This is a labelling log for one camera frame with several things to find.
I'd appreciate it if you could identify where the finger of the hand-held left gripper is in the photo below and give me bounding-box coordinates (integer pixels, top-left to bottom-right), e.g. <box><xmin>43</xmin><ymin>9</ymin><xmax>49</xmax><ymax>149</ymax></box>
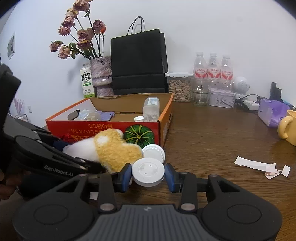
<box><xmin>30</xmin><ymin>125</ymin><xmax>70</xmax><ymax>149</ymax></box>
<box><xmin>42</xmin><ymin>144</ymin><xmax>105</xmax><ymax>174</ymax></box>

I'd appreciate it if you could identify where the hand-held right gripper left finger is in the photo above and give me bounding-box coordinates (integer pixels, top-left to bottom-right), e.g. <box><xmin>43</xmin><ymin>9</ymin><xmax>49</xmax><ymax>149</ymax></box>
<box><xmin>53</xmin><ymin>163</ymin><xmax>133</xmax><ymax>214</ymax></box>

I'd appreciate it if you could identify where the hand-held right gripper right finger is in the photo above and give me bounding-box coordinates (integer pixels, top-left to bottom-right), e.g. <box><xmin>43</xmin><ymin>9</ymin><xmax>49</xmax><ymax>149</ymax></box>
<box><xmin>165</xmin><ymin>163</ymin><xmax>243</xmax><ymax>214</ymax></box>

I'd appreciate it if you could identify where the white round disc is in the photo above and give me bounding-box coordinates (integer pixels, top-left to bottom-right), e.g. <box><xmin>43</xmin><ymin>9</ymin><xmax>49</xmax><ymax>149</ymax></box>
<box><xmin>131</xmin><ymin>158</ymin><xmax>165</xmax><ymax>187</ymax></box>
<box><xmin>142</xmin><ymin>144</ymin><xmax>166</xmax><ymax>164</ymax></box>

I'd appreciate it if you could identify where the white yellow plush sheep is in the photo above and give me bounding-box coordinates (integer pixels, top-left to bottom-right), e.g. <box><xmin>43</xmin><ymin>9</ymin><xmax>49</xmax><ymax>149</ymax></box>
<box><xmin>62</xmin><ymin>128</ymin><xmax>143</xmax><ymax>173</ymax></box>

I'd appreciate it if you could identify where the red cardboard box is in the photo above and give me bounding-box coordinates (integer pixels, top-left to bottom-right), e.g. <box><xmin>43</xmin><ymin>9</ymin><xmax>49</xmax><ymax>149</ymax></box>
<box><xmin>46</xmin><ymin>93</ymin><xmax>174</xmax><ymax>149</ymax></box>

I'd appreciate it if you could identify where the purple cloth pouch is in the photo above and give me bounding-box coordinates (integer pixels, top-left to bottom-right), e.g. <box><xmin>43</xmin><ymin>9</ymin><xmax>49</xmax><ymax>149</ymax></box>
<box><xmin>98</xmin><ymin>111</ymin><xmax>115</xmax><ymax>121</ymax></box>

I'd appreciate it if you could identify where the clear cotton swab container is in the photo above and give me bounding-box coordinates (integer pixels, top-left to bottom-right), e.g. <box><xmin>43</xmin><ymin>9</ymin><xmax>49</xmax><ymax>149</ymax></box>
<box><xmin>142</xmin><ymin>97</ymin><xmax>160</xmax><ymax>122</ymax></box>

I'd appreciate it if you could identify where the person's left hand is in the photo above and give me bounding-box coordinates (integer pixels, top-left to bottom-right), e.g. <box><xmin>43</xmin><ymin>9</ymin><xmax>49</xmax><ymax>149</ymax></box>
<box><xmin>0</xmin><ymin>170</ymin><xmax>16</xmax><ymax>201</ymax></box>

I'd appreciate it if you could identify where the red artificial rose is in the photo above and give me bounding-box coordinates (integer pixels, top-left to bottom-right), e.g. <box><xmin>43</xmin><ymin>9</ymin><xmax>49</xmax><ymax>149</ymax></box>
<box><xmin>61</xmin><ymin>133</ymin><xmax>79</xmax><ymax>142</ymax></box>

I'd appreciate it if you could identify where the purple feather decoration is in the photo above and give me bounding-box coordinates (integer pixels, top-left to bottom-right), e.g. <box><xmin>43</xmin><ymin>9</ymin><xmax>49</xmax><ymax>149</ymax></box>
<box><xmin>13</xmin><ymin>96</ymin><xmax>26</xmax><ymax>118</ymax></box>

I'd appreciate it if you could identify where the clear plastic bag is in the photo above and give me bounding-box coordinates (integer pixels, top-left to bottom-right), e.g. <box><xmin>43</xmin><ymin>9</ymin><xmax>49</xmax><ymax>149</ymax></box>
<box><xmin>77</xmin><ymin>109</ymin><xmax>102</xmax><ymax>121</ymax></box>

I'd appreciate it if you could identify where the wooden desk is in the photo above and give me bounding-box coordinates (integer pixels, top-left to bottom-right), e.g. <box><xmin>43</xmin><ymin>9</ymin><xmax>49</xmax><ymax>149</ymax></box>
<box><xmin>14</xmin><ymin>100</ymin><xmax>296</xmax><ymax>209</ymax></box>

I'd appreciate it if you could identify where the white green milk carton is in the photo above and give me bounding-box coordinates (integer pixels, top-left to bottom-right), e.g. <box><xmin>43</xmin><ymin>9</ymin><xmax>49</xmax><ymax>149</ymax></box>
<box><xmin>80</xmin><ymin>64</ymin><xmax>96</xmax><ymax>99</ymax></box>

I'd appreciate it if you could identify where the white paper strip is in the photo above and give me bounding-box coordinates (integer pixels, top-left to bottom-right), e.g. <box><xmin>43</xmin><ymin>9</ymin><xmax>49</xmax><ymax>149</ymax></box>
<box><xmin>234</xmin><ymin>156</ymin><xmax>276</xmax><ymax>172</ymax></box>

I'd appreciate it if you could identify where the purple ceramic vase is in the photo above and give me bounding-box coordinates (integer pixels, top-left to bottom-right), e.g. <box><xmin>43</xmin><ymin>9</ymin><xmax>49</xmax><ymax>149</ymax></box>
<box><xmin>90</xmin><ymin>56</ymin><xmax>114</xmax><ymax>97</ymax></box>

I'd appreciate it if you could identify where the clear glass cup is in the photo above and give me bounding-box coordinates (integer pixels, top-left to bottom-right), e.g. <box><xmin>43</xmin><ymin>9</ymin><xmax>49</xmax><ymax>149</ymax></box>
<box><xmin>191</xmin><ymin>77</ymin><xmax>211</xmax><ymax>107</ymax></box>

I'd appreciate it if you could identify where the clear snack storage container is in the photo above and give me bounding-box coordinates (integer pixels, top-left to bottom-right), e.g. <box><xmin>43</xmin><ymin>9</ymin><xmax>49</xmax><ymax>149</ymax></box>
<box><xmin>165</xmin><ymin>72</ymin><xmax>193</xmax><ymax>103</ymax></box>

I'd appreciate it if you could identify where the pale tin box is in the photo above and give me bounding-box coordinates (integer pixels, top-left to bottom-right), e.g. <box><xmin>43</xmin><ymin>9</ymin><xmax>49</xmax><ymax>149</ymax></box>
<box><xmin>209</xmin><ymin>88</ymin><xmax>235</xmax><ymax>108</ymax></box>

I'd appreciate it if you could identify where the small torn wrapper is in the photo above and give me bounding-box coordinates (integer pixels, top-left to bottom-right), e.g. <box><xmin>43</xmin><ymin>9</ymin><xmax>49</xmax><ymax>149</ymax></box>
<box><xmin>264</xmin><ymin>163</ymin><xmax>291</xmax><ymax>180</ymax></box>

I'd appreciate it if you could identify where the dried rose bouquet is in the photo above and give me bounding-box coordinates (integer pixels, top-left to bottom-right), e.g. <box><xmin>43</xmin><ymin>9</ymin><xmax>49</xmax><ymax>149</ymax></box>
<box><xmin>49</xmin><ymin>0</ymin><xmax>107</xmax><ymax>60</ymax></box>

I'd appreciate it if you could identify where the white power strip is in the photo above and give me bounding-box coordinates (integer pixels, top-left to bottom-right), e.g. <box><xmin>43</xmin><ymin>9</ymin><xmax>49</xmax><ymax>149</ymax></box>
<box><xmin>236</xmin><ymin>98</ymin><xmax>260</xmax><ymax>111</ymax></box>

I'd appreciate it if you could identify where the black paper bag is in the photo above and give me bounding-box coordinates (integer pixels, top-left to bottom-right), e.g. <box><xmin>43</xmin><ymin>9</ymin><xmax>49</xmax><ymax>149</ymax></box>
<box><xmin>110</xmin><ymin>16</ymin><xmax>169</xmax><ymax>96</ymax></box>

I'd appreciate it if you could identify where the clear water bottle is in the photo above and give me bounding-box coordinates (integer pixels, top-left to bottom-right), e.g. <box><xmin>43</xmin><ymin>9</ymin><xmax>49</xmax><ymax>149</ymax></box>
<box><xmin>193</xmin><ymin>52</ymin><xmax>208</xmax><ymax>91</ymax></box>
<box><xmin>220</xmin><ymin>54</ymin><xmax>234</xmax><ymax>90</ymax></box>
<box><xmin>207</xmin><ymin>53</ymin><xmax>221</xmax><ymax>90</ymax></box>

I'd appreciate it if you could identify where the white round robot gadget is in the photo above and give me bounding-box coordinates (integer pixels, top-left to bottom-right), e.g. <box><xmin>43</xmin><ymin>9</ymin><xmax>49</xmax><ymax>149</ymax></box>
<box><xmin>232</xmin><ymin>76</ymin><xmax>250</xmax><ymax>101</ymax></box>

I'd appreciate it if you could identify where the purple tissue pack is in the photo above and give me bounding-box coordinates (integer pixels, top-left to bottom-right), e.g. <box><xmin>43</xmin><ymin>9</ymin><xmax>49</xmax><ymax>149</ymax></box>
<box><xmin>257</xmin><ymin>99</ymin><xmax>291</xmax><ymax>128</ymax></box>

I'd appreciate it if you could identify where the yellow mug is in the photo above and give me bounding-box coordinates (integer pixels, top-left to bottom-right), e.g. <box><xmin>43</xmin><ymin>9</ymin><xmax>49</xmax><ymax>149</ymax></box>
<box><xmin>277</xmin><ymin>110</ymin><xmax>296</xmax><ymax>146</ymax></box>

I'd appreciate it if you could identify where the black upright gadget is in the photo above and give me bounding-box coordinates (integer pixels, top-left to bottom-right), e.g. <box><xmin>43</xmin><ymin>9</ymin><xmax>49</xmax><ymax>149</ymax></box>
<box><xmin>270</xmin><ymin>82</ymin><xmax>282</xmax><ymax>101</ymax></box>

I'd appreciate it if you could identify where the wall picture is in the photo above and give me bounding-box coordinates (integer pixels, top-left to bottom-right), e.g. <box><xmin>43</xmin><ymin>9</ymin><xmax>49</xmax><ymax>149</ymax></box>
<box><xmin>6</xmin><ymin>32</ymin><xmax>16</xmax><ymax>61</ymax></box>

